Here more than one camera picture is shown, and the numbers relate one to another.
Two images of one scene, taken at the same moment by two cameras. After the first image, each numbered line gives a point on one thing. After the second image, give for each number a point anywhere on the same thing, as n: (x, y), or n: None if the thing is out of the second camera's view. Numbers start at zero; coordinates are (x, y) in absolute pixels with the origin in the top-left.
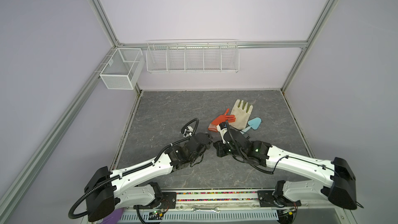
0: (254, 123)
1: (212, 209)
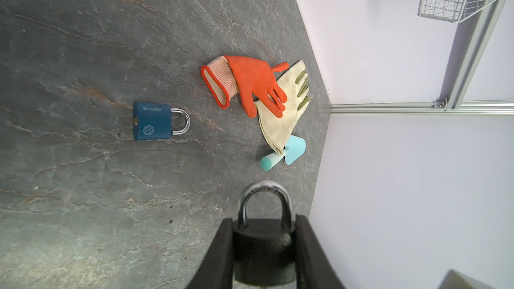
0: (294, 148)
1: None
